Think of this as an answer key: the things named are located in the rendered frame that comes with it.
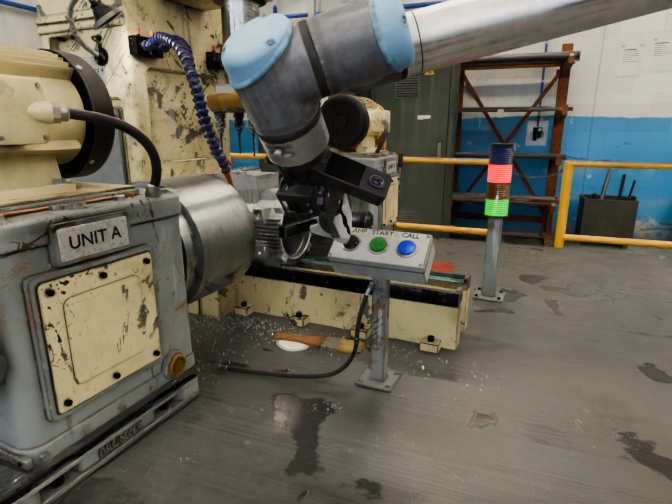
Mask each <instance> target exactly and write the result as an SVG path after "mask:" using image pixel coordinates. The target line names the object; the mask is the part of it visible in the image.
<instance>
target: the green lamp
mask: <svg viewBox="0 0 672 504"><path fill-rule="evenodd" d="M485 201H486V202H485V210H484V211H485V212H484V213H485V215H489V216H507V215H508V206H509V199H508V200H489V199H486V200H485Z"/></svg>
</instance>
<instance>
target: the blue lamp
mask: <svg viewBox="0 0 672 504"><path fill-rule="evenodd" d="M513 152H514V147H490V153H489V154H490V155H489V163H488V164H490V165H512V164H513V154H514V153H513Z"/></svg>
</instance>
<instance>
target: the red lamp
mask: <svg viewBox="0 0 672 504"><path fill-rule="evenodd" d="M511 172H512V165H490V164H489V166H488V176H487V177H488V178H487V181H488V182H493V183H510V182H511V176H512V175H511V174H512V173H511Z"/></svg>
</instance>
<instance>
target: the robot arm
mask: <svg viewBox="0 0 672 504"><path fill-rule="evenodd" d="M668 9H672V0H450V1H446V2H443V3H439V4H435V5H431V6H428V7H424V8H420V9H416V10H413V11H409V12H405V10H404V7H403V4H402V1H401V0H354V1H351V2H348V3H346V4H343V5H340V6H338V7H335V8H333V9H330V10H327V11H325V12H322V13H319V14H317V15H314V16H312V17H309V18H306V20H305V19H304V20H301V21H299V22H296V23H293V24H292V23H291V21H290V19H288V18H287V17H286V16H284V15H282V14H276V13H275V14H268V15H267V16H260V17H257V18H255V19H253V20H251V21H249V22H247V23H246V24H244V25H243V26H241V27H240V28H238V29H237V30H236V31H235V32H234V33H233V34H232V35H231V36H230V37H229V38H228V40H227V41H226V43H225V44H224V46H223V49H222V53H221V60H222V64H223V66H224V68H225V70H226V73H227V75H228V77H229V83H230V85H231V87H232V88H234V89H235V91H236V93H237V95H238V97H239V99H240V101H241V103H242V105H243V107H244V109H245V111H246V113H247V115H248V117H249V119H250V121H251V123H252V125H253V127H254V129H255V131H256V133H257V135H258V137H259V139H260V141H261V143H262V145H263V147H264V149H265V151H266V153H267V155H266V156H265V159H266V161H267V163H268V164H273V165H277V166H278V168H279V170H280V172H281V174H282V176H283V177H282V179H281V181H280V183H279V188H278V190H277V192H276V194H275V195H276V196H277V198H278V200H279V202H280V204H281V206H282V208H283V210H284V211H285V213H286V215H287V217H298V218H303V219H310V217H311V216H316V220H317V222H318V223H317V224H314V225H311V226H310V230H311V231H312V232H313V233H315V234H318V235H322V236H325V237H329V238H333V239H334V240H335V241H337V242H339V243H348V241H349V239H350V236H351V234H352V214H351V209H352V207H351V199H350V196H353V197H355V198H358V199H360V200H363V201H365V202H368V203H370V204H373V205H375V206H380V205H381V204H382V203H383V202H384V200H385V198H386V196H387V194H388V191H389V188H390V185H391V181H392V178H391V176H390V175H389V174H387V173H384V172H382V171H379V170H377V169H374V168H372V167H369V166H367V165H365V164H362V163H360V162H357V161H355V160H352V159H350V158H347V157H345V156H342V155H340V154H338V153H335V152H333V151H330V150H328V149H326V146H327V144H328V142H329V133H328V130H327V127H326V124H325V121H324V119H323V116H322V113H321V110H320V107H319V104H318V101H317V100H321V99H323V98H325V97H328V96H329V95H334V94H336V93H339V92H342V91H345V90H347V91H350V92H355V93H363V92H367V91H370V90H372V89H373V88H375V87H376V86H380V85H384V84H388V83H392V82H396V81H400V80H403V79H407V78H409V77H410V76H413V75H417V74H421V73H425V72H429V71H432V70H436V69H440V68H444V67H448V66H452V65H456V64H459V63H463V62H467V61H471V60H475V59H479V58H483V57H486V56H490V55H494V54H498V53H502V52H506V51H510V50H513V49H517V48H521V47H525V46H529V45H533V44H537V43H540V42H544V41H548V40H552V39H556V38H560V37H564V36H567V35H571V34H575V33H579V32H583V31H587V30H591V29H594V28H598V27H602V26H606V25H610V24H614V23H618V22H621V21H625V20H629V19H633V18H637V17H641V16H645V15H648V14H652V13H656V12H660V11H664V10H668ZM284 183H286V184H285V185H284ZM283 185H284V187H283ZM282 187H283V189H282ZM283 201H286V203H287V205H288V207H289V209H290V211H287V209H286V207H285V205H284V203H283Z"/></svg>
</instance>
